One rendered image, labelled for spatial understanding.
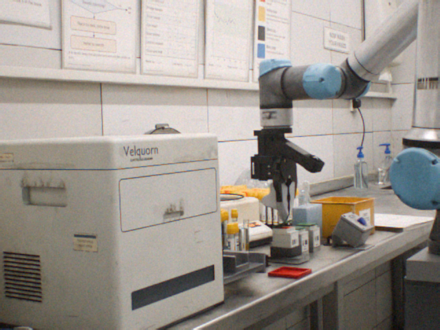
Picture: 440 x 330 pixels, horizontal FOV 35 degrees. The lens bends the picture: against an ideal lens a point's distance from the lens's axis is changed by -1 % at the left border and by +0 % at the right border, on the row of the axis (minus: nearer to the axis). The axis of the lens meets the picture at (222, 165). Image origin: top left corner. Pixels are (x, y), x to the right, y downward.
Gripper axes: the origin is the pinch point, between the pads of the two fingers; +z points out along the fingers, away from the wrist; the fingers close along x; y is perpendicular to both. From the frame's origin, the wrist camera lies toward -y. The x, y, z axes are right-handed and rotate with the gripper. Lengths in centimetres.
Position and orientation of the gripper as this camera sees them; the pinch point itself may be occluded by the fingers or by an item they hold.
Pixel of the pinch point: (287, 216)
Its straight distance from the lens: 157.1
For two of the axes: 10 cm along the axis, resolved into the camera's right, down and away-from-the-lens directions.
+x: -5.5, 0.7, -8.3
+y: -8.3, -0.1, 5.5
